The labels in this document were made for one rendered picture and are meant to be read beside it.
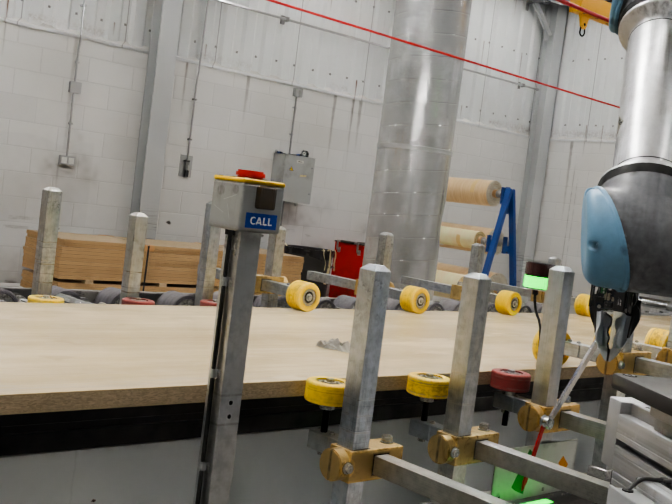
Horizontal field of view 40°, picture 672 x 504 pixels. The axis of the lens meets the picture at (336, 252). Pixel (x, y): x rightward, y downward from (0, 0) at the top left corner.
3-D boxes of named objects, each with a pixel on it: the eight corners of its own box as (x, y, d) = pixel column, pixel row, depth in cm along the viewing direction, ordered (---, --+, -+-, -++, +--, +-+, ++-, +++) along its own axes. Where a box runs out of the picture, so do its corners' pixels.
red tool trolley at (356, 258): (399, 318, 1048) (408, 247, 1044) (354, 318, 993) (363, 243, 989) (368, 311, 1081) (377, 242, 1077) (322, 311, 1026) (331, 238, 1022)
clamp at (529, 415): (577, 429, 183) (580, 404, 183) (537, 434, 174) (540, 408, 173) (553, 422, 187) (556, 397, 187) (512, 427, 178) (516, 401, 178)
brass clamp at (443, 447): (498, 461, 166) (502, 433, 165) (449, 469, 157) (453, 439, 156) (472, 451, 170) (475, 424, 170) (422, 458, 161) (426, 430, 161)
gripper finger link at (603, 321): (585, 360, 169) (592, 309, 168) (592, 357, 174) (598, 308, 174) (602, 363, 167) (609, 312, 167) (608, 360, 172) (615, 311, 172)
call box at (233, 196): (279, 240, 125) (286, 182, 125) (237, 236, 121) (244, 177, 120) (248, 234, 130) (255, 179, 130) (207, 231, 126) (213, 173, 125)
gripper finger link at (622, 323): (602, 363, 167) (609, 312, 167) (608, 360, 172) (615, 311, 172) (620, 366, 166) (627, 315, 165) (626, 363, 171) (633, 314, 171)
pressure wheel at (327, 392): (345, 442, 160) (353, 376, 159) (346, 455, 152) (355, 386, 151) (299, 436, 160) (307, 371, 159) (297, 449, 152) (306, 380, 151)
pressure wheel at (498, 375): (531, 428, 189) (539, 373, 189) (508, 431, 184) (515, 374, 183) (500, 418, 195) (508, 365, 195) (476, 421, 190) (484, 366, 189)
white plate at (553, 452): (572, 488, 184) (579, 439, 183) (491, 505, 166) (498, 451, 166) (570, 488, 184) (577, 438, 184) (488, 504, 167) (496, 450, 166)
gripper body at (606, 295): (586, 309, 167) (595, 243, 167) (596, 308, 175) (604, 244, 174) (629, 316, 164) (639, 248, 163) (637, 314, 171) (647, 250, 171)
